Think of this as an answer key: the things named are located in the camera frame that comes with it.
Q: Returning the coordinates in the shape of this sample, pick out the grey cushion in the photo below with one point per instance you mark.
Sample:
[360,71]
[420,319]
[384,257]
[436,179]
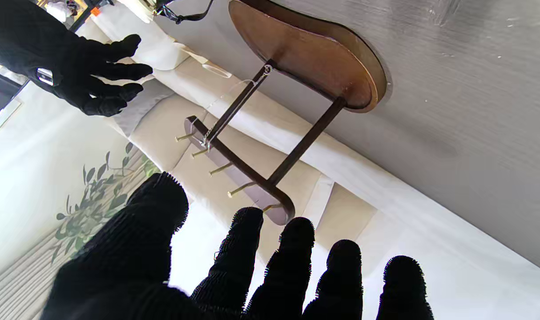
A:
[141,106]

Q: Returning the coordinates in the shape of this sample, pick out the beige curtain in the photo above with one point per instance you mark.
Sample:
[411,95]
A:
[12,293]

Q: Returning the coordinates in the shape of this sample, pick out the dark green leafy plant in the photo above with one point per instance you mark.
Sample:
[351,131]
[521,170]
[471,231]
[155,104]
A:
[118,201]

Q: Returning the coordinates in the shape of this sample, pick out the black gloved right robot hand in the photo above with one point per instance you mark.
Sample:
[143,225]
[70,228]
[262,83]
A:
[38,40]

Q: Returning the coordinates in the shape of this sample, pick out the dark wooden jewelry stand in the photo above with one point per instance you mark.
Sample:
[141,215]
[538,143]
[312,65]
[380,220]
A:
[305,53]

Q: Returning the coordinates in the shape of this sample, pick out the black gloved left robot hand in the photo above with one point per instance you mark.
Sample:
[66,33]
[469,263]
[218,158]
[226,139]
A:
[118,275]

